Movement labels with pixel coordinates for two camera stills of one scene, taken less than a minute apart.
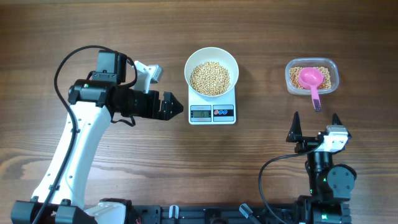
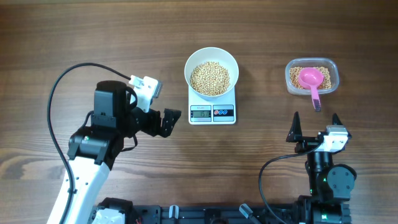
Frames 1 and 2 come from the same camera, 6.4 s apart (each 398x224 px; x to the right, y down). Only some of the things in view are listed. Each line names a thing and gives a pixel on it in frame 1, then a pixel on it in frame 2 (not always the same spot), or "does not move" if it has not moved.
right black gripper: (295, 133) does not move
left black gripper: (164, 114) → (167, 124)
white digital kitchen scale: (207, 111) does not move
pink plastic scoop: (311, 77) does not move
